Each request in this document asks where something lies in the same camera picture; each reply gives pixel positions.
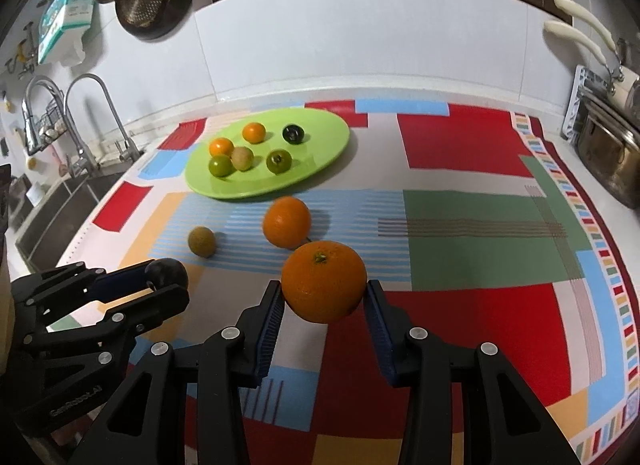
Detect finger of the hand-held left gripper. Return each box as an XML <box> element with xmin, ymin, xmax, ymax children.
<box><xmin>22</xmin><ymin>284</ymin><xmax>191</xmax><ymax>368</ymax></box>
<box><xmin>10</xmin><ymin>260</ymin><xmax>153</xmax><ymax>326</ymax></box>

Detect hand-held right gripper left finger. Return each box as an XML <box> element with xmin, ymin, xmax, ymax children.
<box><xmin>67</xmin><ymin>279</ymin><xmax>287</xmax><ymax>465</ymax></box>

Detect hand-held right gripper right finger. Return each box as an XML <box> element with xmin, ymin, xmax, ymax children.
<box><xmin>364</xmin><ymin>279</ymin><xmax>583</xmax><ymax>465</ymax></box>

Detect tan small round fruit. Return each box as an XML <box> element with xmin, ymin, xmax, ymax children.
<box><xmin>230</xmin><ymin>146</ymin><xmax>255</xmax><ymax>172</ymax></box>
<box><xmin>188</xmin><ymin>226</ymin><xmax>217</xmax><ymax>259</ymax></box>

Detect green tangerine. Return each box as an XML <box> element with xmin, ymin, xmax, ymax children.
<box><xmin>266</xmin><ymin>149</ymin><xmax>293</xmax><ymax>175</ymax></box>
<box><xmin>208</xmin><ymin>155</ymin><xmax>235</xmax><ymax>178</ymax></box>

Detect green plate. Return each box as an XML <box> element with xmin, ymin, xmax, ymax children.
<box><xmin>185</xmin><ymin>108</ymin><xmax>350</xmax><ymax>201</ymax></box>

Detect stainless steel sink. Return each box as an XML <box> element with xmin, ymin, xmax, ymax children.
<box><xmin>10</xmin><ymin>165</ymin><xmax>128</xmax><ymax>271</ymax></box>

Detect colourful patchwork table mat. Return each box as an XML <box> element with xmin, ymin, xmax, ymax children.
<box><xmin>55</xmin><ymin>99</ymin><xmax>640</xmax><ymax>465</ymax></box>

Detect chrome kitchen faucet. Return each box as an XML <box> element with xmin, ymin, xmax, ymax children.
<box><xmin>22</xmin><ymin>76</ymin><xmax>99</xmax><ymax>179</ymax></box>

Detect slim gooseneck faucet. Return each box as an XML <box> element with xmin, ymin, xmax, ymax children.
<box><xmin>64</xmin><ymin>74</ymin><xmax>144</xmax><ymax>164</ymax></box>

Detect green white bag box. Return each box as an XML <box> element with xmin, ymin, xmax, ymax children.
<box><xmin>37</xmin><ymin>0</ymin><xmax>99</xmax><ymax>66</ymax></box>

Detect stainless steel pot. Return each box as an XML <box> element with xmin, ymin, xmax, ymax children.
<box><xmin>575</xmin><ymin>92</ymin><xmax>640</xmax><ymax>209</ymax></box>

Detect black wire basket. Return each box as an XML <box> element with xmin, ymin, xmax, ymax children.
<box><xmin>25</xmin><ymin>99</ymin><xmax>69</xmax><ymax>156</ymax></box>

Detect wall hook utensils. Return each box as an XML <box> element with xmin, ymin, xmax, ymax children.
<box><xmin>5</xmin><ymin>20</ymin><xmax>39</xmax><ymax>79</ymax></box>

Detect white handled knife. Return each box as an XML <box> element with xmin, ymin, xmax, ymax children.
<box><xmin>544</xmin><ymin>20</ymin><xmax>612</xmax><ymax>75</ymax></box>
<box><xmin>554</xmin><ymin>0</ymin><xmax>619</xmax><ymax>53</ymax></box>

